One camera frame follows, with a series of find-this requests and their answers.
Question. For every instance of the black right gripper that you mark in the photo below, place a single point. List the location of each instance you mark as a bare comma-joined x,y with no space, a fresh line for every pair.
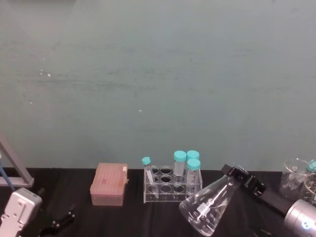
276,201

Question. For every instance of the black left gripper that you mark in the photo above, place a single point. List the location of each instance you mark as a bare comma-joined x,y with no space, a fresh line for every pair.
46,231

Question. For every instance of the clear glass conical flask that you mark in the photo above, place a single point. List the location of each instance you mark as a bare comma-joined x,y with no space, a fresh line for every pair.
209,207

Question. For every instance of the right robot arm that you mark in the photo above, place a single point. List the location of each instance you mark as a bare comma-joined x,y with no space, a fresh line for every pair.
302,219

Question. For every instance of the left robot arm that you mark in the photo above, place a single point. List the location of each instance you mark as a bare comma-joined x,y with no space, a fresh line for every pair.
19,209

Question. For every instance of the wide tube with teal cap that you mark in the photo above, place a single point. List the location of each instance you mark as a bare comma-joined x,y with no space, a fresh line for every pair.
179,163
193,175
193,154

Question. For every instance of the clear glass beaker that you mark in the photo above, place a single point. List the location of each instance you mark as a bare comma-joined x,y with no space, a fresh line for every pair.
293,180
311,190

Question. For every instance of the pink pipette tip box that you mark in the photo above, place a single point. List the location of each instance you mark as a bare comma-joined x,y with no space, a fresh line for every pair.
108,184

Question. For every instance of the clear acrylic tube rack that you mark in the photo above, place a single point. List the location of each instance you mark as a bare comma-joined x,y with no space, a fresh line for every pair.
170,185

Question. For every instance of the black table cloth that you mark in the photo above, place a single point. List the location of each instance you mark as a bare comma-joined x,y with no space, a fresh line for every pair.
138,219

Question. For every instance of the slim tube with teal cap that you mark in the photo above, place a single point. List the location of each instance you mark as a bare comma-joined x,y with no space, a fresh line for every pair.
149,174

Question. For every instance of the grey metal frame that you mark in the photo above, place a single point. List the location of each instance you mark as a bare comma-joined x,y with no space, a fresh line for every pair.
19,170

